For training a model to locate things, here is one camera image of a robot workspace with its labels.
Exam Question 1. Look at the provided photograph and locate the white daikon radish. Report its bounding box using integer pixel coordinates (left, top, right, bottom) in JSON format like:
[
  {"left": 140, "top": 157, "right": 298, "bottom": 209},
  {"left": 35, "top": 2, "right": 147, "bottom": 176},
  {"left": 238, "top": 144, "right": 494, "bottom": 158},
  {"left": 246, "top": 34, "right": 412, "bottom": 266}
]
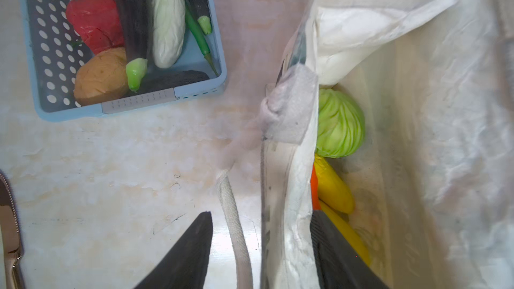
[{"left": 151, "top": 0, "right": 186, "bottom": 69}]

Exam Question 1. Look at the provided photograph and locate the orange carrot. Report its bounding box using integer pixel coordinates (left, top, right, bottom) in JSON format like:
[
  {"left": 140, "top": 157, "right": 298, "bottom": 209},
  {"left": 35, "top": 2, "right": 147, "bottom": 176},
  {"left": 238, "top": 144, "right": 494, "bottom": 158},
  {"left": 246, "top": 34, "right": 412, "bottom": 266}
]
[{"left": 310, "top": 165, "right": 321, "bottom": 210}]

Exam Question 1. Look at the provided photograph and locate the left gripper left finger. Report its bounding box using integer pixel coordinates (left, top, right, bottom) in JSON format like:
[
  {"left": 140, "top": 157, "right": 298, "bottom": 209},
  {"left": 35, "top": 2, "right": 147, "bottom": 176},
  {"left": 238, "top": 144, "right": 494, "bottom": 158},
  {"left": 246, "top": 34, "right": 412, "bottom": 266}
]
[{"left": 137, "top": 211, "right": 213, "bottom": 289}]

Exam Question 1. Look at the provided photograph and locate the dark purple eggplant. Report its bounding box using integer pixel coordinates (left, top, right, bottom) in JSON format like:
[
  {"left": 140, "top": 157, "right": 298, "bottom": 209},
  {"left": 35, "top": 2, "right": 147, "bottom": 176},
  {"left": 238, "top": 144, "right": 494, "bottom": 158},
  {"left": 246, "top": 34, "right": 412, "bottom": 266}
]
[{"left": 115, "top": 0, "right": 150, "bottom": 92}]

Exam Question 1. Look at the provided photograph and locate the blue plastic vegetable basket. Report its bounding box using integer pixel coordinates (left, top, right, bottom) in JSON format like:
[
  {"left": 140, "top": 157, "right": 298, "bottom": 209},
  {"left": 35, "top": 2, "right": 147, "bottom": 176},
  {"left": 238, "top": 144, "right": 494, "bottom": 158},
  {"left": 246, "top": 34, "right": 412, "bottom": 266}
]
[{"left": 21, "top": 0, "right": 227, "bottom": 122}]

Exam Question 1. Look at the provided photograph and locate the yellow lemon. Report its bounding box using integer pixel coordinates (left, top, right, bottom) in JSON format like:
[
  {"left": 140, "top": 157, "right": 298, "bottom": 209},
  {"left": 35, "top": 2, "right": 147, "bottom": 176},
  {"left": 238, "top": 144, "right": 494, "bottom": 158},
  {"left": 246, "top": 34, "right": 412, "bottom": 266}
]
[{"left": 319, "top": 201, "right": 371, "bottom": 266}]

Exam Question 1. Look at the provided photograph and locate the cream canvas grocery bag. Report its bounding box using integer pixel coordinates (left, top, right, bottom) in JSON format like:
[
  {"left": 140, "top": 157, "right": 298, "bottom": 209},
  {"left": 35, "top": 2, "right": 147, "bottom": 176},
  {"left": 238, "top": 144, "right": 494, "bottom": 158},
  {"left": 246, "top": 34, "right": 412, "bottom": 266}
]
[{"left": 217, "top": 0, "right": 513, "bottom": 288}]

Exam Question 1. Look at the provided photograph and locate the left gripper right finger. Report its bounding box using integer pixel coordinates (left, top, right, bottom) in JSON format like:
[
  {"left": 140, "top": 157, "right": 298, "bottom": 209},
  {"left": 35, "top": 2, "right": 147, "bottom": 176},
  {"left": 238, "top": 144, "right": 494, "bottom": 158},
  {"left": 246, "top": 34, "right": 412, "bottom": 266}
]
[{"left": 310, "top": 210, "right": 388, "bottom": 289}]

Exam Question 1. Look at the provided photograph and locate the brown potato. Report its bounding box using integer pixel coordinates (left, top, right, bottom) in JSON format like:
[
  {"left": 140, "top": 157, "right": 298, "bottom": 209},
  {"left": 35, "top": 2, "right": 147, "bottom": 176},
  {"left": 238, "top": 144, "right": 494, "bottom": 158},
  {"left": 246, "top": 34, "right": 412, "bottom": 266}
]
[{"left": 74, "top": 47, "right": 129, "bottom": 107}]

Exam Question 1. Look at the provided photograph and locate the green cabbage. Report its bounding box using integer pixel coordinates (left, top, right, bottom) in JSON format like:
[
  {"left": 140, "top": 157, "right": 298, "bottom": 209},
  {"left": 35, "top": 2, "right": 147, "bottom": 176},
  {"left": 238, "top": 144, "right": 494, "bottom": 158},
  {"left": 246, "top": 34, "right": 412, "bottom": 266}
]
[{"left": 316, "top": 88, "right": 365, "bottom": 159}]

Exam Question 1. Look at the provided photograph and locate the green chili pepper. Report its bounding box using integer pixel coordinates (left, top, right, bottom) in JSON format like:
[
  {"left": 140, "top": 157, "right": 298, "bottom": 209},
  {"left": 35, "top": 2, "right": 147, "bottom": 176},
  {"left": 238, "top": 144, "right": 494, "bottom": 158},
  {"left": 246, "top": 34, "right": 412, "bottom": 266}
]
[{"left": 186, "top": 5, "right": 219, "bottom": 76}]

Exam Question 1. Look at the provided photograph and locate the wooden serrated knife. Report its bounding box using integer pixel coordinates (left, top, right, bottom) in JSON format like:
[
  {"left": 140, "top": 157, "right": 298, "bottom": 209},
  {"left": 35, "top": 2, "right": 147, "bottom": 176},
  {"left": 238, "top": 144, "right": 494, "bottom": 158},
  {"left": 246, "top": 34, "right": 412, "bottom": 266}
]
[{"left": 1, "top": 173, "right": 25, "bottom": 289}]

